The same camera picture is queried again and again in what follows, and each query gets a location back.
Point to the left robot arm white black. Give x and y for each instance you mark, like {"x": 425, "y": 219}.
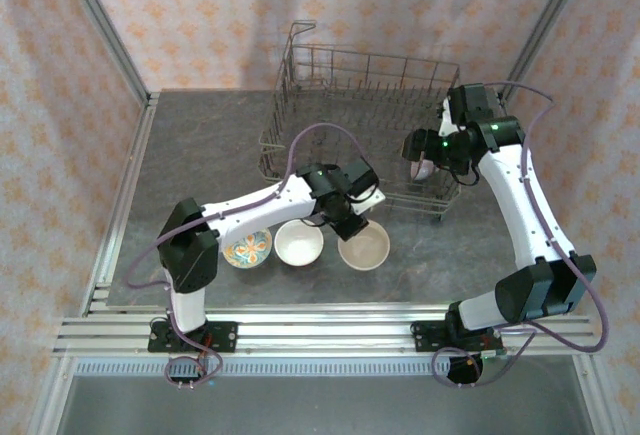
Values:
{"x": 250, "y": 205}

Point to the aluminium frame leg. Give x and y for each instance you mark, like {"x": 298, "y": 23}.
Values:
{"x": 50, "y": 395}
{"x": 595, "y": 395}

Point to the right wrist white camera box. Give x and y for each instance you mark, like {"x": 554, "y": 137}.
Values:
{"x": 445, "y": 122}

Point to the aluminium corner post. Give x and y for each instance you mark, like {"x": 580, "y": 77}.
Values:
{"x": 111, "y": 35}
{"x": 542, "y": 30}

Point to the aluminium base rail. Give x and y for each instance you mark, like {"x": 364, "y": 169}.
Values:
{"x": 325, "y": 330}

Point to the plain off-white bowl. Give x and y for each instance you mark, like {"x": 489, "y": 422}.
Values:
{"x": 367, "y": 252}

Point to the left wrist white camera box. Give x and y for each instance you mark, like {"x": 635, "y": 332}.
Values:
{"x": 372, "y": 202}

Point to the purple striped bowl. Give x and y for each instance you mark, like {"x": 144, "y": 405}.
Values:
{"x": 424, "y": 171}

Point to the orange blue floral bowl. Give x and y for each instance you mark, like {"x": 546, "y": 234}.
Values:
{"x": 250, "y": 250}

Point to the aluminium table edge rail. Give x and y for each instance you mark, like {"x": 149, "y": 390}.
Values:
{"x": 505, "y": 104}
{"x": 134, "y": 150}

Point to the white bowl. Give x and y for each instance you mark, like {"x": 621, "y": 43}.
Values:
{"x": 299, "y": 247}

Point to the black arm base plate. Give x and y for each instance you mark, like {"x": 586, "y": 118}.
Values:
{"x": 425, "y": 337}
{"x": 225, "y": 337}

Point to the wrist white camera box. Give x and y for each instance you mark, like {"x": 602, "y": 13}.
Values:
{"x": 445, "y": 122}
{"x": 372, "y": 202}

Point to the small green circuit board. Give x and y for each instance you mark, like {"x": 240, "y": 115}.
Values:
{"x": 495, "y": 353}

